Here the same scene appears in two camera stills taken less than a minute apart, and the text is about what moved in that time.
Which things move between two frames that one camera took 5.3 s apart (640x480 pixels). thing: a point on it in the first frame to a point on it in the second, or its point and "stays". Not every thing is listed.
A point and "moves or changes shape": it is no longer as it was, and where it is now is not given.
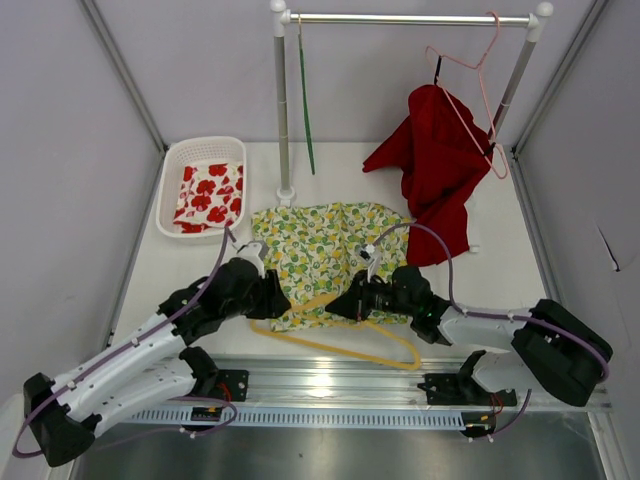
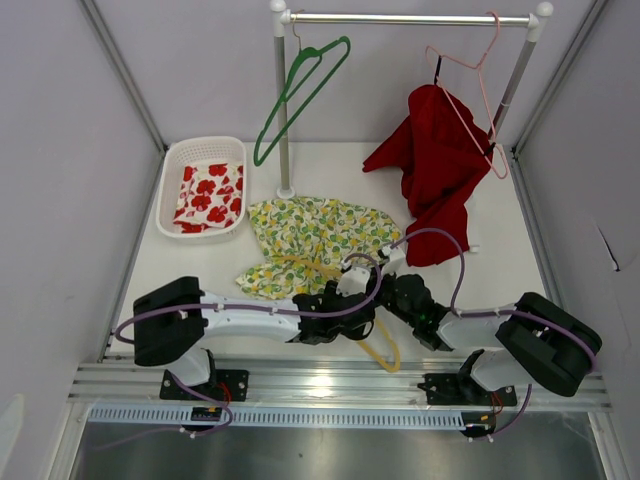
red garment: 441,152 stays
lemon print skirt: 316,251 stays
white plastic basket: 193,152 stays
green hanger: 305,92 to 303,65
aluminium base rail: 348,384 stays
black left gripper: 273,301 to 330,293
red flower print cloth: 210,196 stays
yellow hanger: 363,324 moves or changes shape
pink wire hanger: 484,94 stays
